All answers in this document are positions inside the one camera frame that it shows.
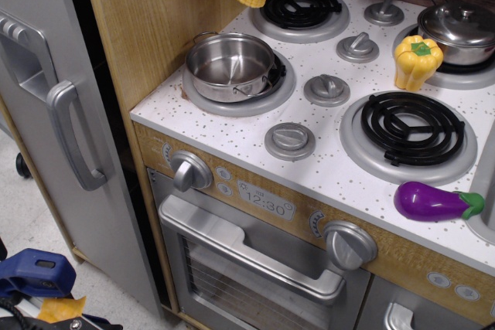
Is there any silver fridge door handle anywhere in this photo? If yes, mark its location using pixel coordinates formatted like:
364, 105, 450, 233
46, 80, 114, 192

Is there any blue clamp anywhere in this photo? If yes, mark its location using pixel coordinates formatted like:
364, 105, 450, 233
1, 248, 77, 298

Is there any stove burner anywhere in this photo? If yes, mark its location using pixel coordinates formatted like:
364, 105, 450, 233
340, 91, 477, 185
251, 0, 350, 44
182, 52, 295, 117
391, 23, 495, 90

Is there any silver oven door handle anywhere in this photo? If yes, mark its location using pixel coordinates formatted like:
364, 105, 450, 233
159, 193, 345, 305

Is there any grey lower right door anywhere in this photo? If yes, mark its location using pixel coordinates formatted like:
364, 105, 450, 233
356, 276, 483, 330

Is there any yellow tape piece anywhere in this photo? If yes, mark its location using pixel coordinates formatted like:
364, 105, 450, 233
36, 297, 87, 323

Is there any grey sink basin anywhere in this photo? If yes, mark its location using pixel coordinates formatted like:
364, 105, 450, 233
465, 121, 495, 247

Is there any grey oven door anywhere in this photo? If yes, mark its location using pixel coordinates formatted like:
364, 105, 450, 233
148, 170, 370, 329

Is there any yellow toy bell pepper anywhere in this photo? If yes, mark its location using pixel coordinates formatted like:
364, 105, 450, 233
394, 35, 444, 92

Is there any purple toy eggplant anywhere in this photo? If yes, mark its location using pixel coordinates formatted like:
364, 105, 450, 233
394, 182, 485, 222

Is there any back left stove burner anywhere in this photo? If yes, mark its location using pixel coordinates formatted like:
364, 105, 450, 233
251, 0, 350, 44

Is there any front left stove burner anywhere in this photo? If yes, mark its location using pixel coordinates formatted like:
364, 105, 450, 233
182, 52, 295, 117

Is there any black caster wheel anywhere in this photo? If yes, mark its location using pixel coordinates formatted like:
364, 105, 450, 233
15, 153, 32, 179

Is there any silver oven dial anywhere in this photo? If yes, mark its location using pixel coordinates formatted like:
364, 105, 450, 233
323, 220, 378, 270
170, 150, 213, 192

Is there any back right stove burner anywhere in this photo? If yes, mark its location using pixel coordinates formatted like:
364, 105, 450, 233
391, 23, 495, 90

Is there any right silver oven dial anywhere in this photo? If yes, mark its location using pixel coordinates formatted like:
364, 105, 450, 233
323, 220, 378, 270

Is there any left silver oven dial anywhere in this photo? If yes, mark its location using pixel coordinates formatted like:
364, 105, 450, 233
170, 150, 213, 192

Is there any front right stove burner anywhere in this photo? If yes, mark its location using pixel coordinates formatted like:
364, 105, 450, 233
340, 91, 477, 185

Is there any grey stovetop knob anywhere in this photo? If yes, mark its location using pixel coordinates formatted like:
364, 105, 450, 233
264, 122, 316, 162
303, 74, 350, 107
364, 0, 405, 26
336, 32, 380, 63

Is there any steel pot with lid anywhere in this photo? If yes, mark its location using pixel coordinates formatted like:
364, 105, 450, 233
417, 2, 494, 66

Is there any grey toy fridge door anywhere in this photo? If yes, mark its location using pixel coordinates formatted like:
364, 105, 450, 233
1, 0, 163, 317

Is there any grey stovetop knob front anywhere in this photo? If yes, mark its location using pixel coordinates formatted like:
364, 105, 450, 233
264, 122, 316, 162

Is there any small steel pan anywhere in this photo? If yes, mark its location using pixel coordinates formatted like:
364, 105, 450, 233
185, 32, 275, 103

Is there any grey stovetop knob back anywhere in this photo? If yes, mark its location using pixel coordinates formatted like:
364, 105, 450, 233
364, 0, 405, 26

